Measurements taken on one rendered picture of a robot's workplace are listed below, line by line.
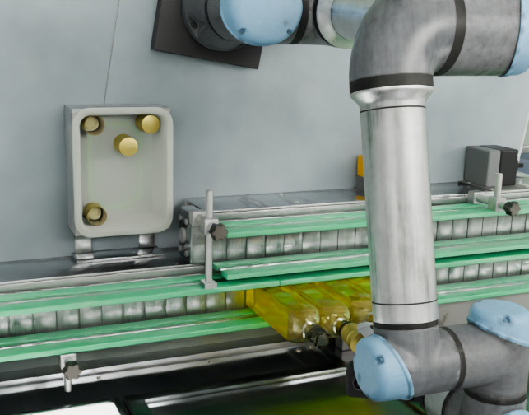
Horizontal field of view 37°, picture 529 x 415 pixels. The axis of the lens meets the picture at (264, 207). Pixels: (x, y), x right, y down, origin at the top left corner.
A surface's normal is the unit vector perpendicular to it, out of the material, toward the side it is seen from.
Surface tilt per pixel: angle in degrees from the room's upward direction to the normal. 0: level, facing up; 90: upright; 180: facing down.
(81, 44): 0
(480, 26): 2
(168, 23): 2
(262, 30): 9
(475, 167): 90
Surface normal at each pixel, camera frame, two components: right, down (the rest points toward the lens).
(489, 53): 0.31, 0.65
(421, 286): 0.44, -0.01
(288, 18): 0.24, 0.23
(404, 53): 0.09, 0.01
